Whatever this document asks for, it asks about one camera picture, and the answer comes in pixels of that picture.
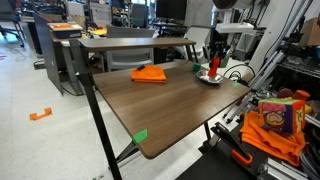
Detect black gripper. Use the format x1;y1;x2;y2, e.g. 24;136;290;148
209;31;232;69

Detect orange sauce bottle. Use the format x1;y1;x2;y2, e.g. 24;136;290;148
207;55;222;79

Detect silver metal pan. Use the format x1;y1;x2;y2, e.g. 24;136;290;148
195;69;225;85

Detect silver tripod legs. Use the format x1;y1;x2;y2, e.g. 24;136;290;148
222;0;314;125

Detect folded orange cloth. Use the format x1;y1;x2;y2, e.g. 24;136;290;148
130;64;168;84

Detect colourful plush cube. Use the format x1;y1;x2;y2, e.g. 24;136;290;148
257;97;307;135

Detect black orange bar clamp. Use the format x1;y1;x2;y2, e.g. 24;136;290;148
210;121;254;167

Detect raised wooden desk shelf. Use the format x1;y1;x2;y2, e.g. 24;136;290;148
69;36;197;51

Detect grey office chair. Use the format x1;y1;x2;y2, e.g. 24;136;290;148
105;25;156;72

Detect crumpled orange cloth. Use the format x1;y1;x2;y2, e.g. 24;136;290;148
239;110;307;168

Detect brown cardboard box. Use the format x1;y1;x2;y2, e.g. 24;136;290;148
298;16;320;48

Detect box with orange lid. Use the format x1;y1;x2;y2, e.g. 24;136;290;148
47;21;84;40

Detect orange floor tape mark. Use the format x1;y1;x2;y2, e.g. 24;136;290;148
29;107;53;122

